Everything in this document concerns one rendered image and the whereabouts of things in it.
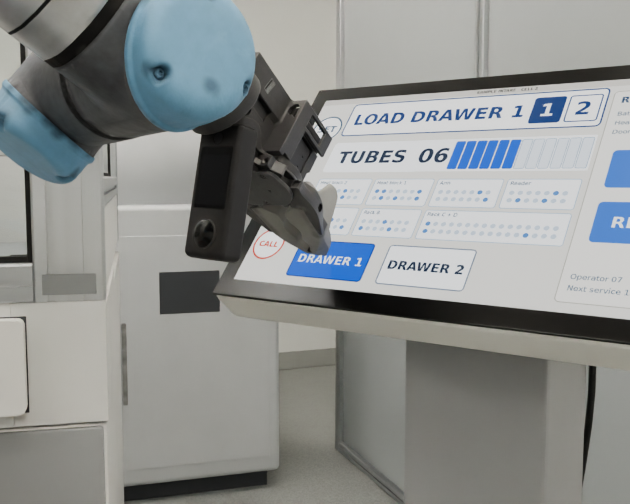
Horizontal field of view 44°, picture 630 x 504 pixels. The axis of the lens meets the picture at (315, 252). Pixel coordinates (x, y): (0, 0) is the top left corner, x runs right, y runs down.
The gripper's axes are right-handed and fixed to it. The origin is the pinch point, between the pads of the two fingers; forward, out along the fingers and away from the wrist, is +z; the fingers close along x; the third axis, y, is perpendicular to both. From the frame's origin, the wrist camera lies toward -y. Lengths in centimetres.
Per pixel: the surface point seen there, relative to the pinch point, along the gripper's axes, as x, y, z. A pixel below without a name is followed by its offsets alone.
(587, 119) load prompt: -22.1, 19.0, 2.4
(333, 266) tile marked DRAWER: -0.9, 0.0, 2.5
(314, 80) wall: 219, 238, 187
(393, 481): 87, 31, 187
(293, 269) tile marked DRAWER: 3.9, -0.7, 2.5
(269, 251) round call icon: 8.2, 1.3, 2.5
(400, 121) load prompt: -1.0, 20.0, 2.5
